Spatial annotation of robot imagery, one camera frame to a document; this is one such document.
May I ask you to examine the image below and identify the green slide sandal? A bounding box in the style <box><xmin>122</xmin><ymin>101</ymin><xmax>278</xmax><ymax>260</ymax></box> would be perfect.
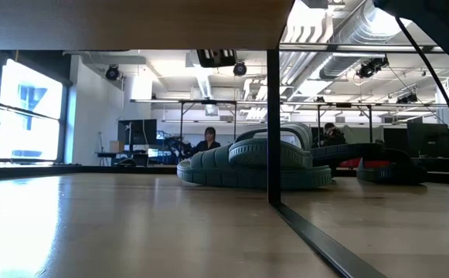
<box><xmin>176</xmin><ymin>143</ymin><xmax>333</xmax><ymax>191</ymax></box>
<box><xmin>227</xmin><ymin>122</ymin><xmax>315</xmax><ymax>170</ymax></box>

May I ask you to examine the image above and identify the black slide sandal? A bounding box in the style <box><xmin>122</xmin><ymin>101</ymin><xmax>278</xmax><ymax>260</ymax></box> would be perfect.
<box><xmin>356</xmin><ymin>147</ymin><xmax>429</xmax><ymax>185</ymax></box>

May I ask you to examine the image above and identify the person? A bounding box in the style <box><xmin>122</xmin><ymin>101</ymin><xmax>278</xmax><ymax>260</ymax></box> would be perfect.
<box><xmin>192</xmin><ymin>126</ymin><xmax>222</xmax><ymax>155</ymax></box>
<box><xmin>311</xmin><ymin>122</ymin><xmax>349</xmax><ymax>150</ymax></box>

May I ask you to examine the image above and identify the round black ceiling device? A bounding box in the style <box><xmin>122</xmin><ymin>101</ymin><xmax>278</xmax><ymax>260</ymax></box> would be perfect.
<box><xmin>104</xmin><ymin>64</ymin><xmax>121</xmax><ymax>82</ymax></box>
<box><xmin>232</xmin><ymin>60</ymin><xmax>248</xmax><ymax>77</ymax></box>

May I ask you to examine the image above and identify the black computer monitor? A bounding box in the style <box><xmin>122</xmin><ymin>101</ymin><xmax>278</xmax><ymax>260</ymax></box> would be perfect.
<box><xmin>117</xmin><ymin>118</ymin><xmax>158</xmax><ymax>146</ymax></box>

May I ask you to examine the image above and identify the background office desk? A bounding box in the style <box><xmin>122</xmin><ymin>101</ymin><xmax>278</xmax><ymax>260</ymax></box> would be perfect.
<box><xmin>94</xmin><ymin>150</ymin><xmax>151</xmax><ymax>167</ymax></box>

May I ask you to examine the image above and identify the dark background monitor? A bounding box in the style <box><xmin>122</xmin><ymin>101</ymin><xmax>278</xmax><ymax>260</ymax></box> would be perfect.
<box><xmin>406</xmin><ymin>122</ymin><xmax>449</xmax><ymax>158</ymax></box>

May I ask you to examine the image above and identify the black background rig frame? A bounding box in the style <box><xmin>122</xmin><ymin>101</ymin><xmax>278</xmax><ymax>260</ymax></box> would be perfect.
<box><xmin>130</xmin><ymin>98</ymin><xmax>376</xmax><ymax>147</ymax></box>

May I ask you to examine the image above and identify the black aluminium table frame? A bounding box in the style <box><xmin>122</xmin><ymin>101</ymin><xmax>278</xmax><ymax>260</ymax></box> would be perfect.
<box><xmin>0</xmin><ymin>164</ymin><xmax>449</xmax><ymax>185</ymax></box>

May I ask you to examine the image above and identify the black ceiling camera cluster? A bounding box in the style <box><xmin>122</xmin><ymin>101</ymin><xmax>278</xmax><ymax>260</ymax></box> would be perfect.
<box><xmin>355</xmin><ymin>56</ymin><xmax>390</xmax><ymax>80</ymax></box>

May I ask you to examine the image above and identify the silver ventilation duct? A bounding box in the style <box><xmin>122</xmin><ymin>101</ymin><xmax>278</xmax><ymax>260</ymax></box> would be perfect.
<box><xmin>281</xmin><ymin>0</ymin><xmax>403</xmax><ymax>101</ymax></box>

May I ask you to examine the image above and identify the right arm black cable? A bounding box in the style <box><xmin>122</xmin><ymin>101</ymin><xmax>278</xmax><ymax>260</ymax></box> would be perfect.
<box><xmin>394</xmin><ymin>15</ymin><xmax>449</xmax><ymax>136</ymax></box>

